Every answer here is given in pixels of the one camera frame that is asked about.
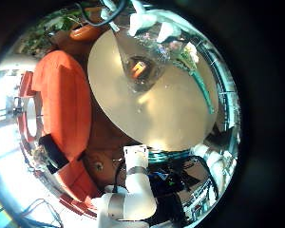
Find orange sofa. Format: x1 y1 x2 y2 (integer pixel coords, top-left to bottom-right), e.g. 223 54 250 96
30 49 103 207

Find round beige table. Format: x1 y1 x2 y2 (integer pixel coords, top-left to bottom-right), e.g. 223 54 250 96
86 29 219 152

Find clear glass vase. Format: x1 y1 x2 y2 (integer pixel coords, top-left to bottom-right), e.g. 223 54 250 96
114 29 170 94

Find black cushion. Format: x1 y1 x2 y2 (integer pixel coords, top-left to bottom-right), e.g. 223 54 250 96
38 133 70 169

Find green leafy plant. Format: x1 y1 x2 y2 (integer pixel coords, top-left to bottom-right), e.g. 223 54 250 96
20 9 86 56

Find orange chair frame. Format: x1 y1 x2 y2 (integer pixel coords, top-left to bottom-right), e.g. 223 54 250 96
17 70 44 143

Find orange plant pot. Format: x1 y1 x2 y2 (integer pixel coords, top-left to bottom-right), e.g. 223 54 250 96
69 23 105 42

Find black cable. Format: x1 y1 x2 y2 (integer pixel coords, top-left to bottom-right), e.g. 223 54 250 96
75 0 127 28

